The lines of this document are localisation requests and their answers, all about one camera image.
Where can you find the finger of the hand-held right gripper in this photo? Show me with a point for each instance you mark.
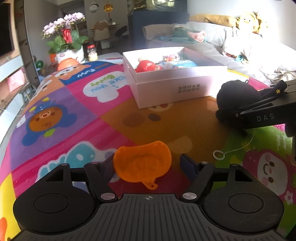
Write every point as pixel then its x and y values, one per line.
pixel 254 107
pixel 268 91

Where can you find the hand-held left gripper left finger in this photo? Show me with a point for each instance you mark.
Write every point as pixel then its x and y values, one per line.
pixel 107 165

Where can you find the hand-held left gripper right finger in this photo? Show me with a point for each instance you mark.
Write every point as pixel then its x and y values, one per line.
pixel 187 162

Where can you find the black plush toy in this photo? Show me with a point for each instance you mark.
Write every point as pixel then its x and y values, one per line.
pixel 235 95

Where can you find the orange pumpkin-shaped mold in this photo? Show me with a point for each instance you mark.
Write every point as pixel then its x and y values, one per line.
pixel 143 162

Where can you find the white cardboard box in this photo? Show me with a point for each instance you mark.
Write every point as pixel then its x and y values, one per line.
pixel 173 90

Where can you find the red toy figure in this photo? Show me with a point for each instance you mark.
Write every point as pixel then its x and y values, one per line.
pixel 145 66

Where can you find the white desktop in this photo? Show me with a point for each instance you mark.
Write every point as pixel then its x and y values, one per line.
pixel 108 56

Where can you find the white blanket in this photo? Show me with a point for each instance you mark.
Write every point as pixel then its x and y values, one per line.
pixel 266 53

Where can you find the small teal toy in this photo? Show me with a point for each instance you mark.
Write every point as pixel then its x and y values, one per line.
pixel 240 58

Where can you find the colourful cartoon play mat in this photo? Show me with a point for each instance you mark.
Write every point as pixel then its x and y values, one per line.
pixel 69 104

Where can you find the yellow plush toy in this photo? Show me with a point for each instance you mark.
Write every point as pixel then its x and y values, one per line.
pixel 249 20

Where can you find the light sofa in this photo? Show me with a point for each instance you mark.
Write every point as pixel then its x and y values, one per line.
pixel 208 46

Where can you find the blue toy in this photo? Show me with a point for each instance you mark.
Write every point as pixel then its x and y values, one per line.
pixel 178 63

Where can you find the pink cloth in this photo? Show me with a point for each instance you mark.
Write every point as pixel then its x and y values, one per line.
pixel 196 36

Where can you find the yellow pillow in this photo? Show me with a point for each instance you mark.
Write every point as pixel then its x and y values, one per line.
pixel 212 19

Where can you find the small pink toy figure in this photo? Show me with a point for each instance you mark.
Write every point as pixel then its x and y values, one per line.
pixel 172 56

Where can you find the teal cloth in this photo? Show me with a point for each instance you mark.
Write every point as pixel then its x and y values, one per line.
pixel 182 36

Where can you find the wooden stool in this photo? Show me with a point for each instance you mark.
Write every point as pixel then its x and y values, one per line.
pixel 27 89

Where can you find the clear jar with red lid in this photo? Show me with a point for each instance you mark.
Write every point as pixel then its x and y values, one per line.
pixel 92 54

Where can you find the pink orchid in white pot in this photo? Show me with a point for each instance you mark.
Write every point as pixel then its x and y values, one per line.
pixel 69 54

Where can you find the green striped ball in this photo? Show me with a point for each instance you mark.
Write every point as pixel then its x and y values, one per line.
pixel 39 64

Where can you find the pink paper bag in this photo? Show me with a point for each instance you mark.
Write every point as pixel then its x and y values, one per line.
pixel 16 81

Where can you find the dark blue partition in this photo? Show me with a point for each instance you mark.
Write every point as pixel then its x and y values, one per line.
pixel 159 20

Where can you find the black chair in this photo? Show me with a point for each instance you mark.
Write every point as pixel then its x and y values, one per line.
pixel 121 31

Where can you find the beige dining chair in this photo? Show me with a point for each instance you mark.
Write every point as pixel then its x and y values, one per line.
pixel 100 30

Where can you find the white television cabinet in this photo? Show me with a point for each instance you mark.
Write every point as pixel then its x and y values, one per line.
pixel 13 64

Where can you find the glass fish tank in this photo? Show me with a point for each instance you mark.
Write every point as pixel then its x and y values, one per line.
pixel 157 3

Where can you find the yellow hanging ornament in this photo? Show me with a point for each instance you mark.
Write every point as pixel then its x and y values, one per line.
pixel 107 7

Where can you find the black television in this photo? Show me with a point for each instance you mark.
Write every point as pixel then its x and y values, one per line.
pixel 5 30

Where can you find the round wall clock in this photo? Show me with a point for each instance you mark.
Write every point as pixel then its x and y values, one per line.
pixel 93 7

